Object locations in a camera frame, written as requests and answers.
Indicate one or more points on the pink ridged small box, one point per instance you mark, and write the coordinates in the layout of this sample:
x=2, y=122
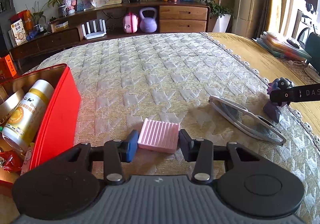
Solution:
x=159, y=136

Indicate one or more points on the round gold tin lid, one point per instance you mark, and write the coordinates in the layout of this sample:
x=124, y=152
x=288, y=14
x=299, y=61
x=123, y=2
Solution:
x=9, y=105

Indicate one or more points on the black mini fridge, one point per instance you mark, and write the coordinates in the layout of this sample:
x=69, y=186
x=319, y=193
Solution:
x=7, y=11

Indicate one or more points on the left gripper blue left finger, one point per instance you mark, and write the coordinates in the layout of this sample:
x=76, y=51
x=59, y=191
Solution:
x=131, y=145

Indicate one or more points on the wooden tv console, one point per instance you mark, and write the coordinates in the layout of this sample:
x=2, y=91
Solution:
x=172, y=17

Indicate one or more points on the washing machine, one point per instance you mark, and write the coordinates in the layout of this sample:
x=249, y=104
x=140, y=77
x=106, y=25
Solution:
x=304, y=26

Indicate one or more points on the white frame sunglasses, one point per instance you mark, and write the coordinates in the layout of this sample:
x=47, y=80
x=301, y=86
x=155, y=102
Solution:
x=252, y=125

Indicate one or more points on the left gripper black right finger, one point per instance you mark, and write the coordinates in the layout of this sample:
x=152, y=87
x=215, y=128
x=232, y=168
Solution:
x=189, y=147

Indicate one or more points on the stack of colourful folders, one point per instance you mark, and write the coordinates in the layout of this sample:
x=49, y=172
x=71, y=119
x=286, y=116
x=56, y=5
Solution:
x=282, y=47

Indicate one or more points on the yellow woven table mat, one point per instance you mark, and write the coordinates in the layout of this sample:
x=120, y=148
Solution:
x=271, y=67

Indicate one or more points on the small potted green plant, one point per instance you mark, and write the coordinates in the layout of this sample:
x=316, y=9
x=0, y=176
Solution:
x=61, y=7

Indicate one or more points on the orange gift bag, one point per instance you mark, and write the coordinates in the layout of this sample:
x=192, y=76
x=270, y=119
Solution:
x=7, y=68

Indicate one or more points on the white round coaster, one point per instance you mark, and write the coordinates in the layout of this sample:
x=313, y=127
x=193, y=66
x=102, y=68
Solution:
x=312, y=74

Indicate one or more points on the purple small block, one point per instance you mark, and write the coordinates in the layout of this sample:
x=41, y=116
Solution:
x=273, y=112

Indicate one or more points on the purple kettlebell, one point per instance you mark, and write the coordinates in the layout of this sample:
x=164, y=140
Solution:
x=148, y=24

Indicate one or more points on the white wifi router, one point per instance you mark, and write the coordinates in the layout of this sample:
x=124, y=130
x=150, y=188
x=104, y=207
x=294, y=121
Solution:
x=94, y=29

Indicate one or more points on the pink small case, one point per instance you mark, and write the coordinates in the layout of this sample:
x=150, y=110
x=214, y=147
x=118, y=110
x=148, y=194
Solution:
x=130, y=22

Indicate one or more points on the white vitamin bottle yellow label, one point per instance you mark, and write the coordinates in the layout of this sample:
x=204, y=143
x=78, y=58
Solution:
x=23, y=124

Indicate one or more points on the cereal box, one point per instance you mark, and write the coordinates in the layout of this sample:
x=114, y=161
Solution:
x=18, y=32

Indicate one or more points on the purple sheep toy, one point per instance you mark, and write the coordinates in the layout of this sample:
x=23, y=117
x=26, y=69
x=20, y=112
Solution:
x=279, y=84

